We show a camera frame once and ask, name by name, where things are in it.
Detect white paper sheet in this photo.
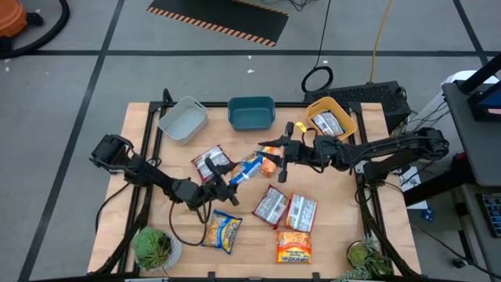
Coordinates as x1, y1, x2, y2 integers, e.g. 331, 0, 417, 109
399, 166, 430, 211

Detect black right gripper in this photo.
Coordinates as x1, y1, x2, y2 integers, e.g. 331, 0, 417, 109
256, 121, 316, 184

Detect black vacuum hose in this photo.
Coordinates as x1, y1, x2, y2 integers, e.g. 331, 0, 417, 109
0, 0, 71, 60

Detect blue Maruchan noodle pack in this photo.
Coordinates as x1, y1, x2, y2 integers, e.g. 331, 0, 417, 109
228, 153, 264, 186
311, 110, 346, 138
200, 209, 243, 255

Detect grey plastic bin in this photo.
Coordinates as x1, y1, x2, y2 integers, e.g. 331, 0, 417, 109
157, 95, 210, 146

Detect teal plastic bin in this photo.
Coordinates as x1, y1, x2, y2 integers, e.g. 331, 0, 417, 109
227, 96, 276, 132

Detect orange Maruchan noodle pack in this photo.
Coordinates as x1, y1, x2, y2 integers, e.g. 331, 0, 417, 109
276, 230, 313, 265
284, 193, 319, 233
256, 145, 285, 177

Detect black computer case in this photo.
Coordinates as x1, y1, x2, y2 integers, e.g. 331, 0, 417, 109
304, 81, 413, 134

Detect orange shop vacuum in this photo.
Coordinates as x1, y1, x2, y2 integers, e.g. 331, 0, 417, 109
0, 0, 45, 40

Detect succulent in white pot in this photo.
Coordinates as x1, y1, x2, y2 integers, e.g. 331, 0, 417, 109
131, 226, 183, 273

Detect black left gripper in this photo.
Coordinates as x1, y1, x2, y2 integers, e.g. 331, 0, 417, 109
189, 156, 241, 209

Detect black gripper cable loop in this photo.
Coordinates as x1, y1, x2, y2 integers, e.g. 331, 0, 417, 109
168, 199, 212, 247

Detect yellow hanging cable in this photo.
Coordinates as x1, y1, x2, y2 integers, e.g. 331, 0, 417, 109
369, 0, 394, 84

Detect red Maruchan noodle pack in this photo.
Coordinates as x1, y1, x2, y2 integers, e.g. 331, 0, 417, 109
251, 184, 291, 230
190, 144, 234, 184

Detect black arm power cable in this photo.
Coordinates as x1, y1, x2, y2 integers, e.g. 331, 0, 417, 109
95, 182, 132, 234

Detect black hanging cable with coil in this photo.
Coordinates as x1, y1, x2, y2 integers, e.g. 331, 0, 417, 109
300, 0, 334, 94

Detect black hazard-striped floor mat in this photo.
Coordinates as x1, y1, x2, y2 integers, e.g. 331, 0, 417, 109
146, 0, 290, 48

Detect black aluminium table frame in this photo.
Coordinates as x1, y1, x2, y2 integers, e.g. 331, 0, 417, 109
93, 88, 423, 282

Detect black slanted beam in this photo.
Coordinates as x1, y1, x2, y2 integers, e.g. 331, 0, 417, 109
456, 52, 501, 95

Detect grey equipment cart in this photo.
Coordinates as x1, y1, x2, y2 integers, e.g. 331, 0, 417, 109
442, 80, 501, 275

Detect black keyboard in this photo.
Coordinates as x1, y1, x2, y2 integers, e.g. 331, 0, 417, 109
480, 193, 501, 239

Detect succulent in dark pot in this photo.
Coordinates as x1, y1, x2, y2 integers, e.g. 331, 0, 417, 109
332, 234, 395, 282

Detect yellow plastic bin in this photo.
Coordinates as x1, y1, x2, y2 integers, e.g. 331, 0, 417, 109
306, 96, 358, 142

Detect black monitor with blue screen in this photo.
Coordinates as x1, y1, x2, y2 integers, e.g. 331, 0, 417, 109
467, 84, 501, 122

